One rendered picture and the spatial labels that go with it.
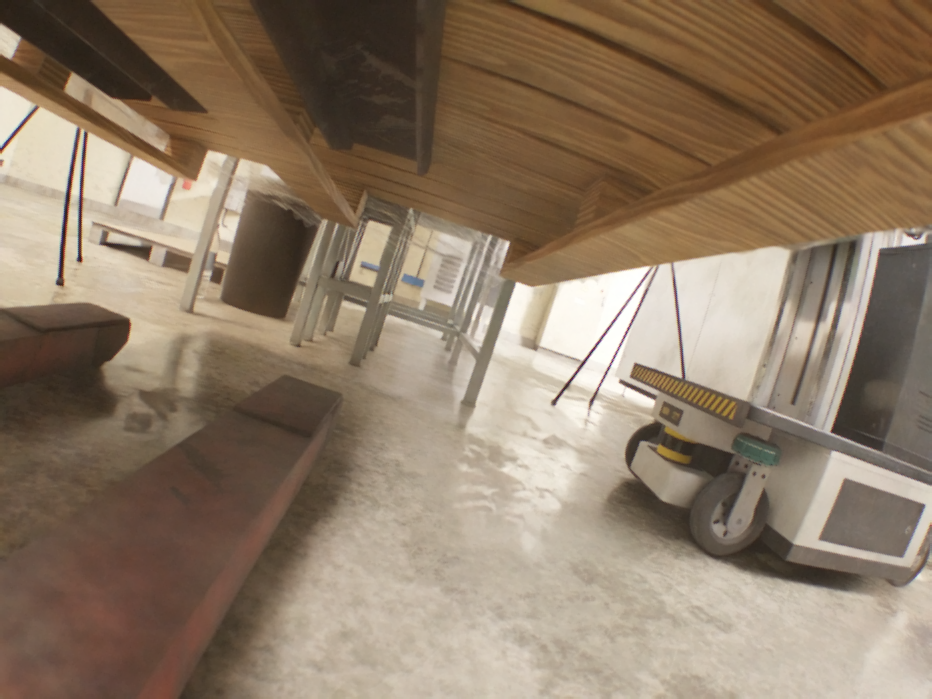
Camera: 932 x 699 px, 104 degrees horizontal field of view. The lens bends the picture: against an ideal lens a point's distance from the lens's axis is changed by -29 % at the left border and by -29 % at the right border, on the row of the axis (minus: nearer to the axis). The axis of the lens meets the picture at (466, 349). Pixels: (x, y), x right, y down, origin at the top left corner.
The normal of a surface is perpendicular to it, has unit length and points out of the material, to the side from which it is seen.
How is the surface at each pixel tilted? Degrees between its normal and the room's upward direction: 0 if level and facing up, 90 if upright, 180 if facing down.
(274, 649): 0
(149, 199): 90
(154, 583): 0
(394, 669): 0
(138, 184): 90
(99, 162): 90
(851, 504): 90
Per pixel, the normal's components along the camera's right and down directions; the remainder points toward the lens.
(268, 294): 0.55, 0.31
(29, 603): 0.32, -0.94
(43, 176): 0.08, 0.11
